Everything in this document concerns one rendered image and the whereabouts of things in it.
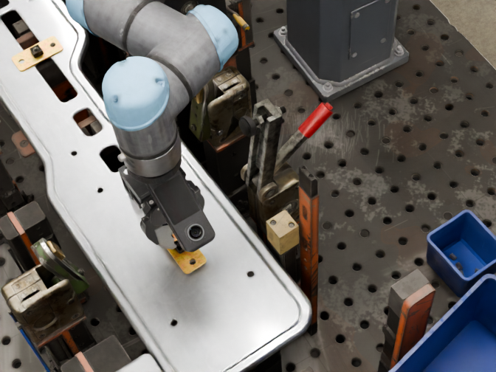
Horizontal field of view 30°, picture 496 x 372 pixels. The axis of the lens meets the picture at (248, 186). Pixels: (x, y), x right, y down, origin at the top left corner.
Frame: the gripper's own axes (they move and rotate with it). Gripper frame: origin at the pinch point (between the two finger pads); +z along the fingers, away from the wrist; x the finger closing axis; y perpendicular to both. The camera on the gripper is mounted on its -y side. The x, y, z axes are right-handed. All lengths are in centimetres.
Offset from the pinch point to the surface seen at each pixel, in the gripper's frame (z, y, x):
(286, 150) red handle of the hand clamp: -7.3, -0.3, -18.7
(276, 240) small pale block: -1.6, -8.7, -10.8
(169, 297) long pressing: 2.7, -5.1, 5.5
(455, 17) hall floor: 103, 72, -131
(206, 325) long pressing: 2.8, -11.8, 3.6
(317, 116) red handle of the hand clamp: -11.2, -0.4, -24.0
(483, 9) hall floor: 103, 69, -139
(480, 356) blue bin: -0.3, -37.9, -22.8
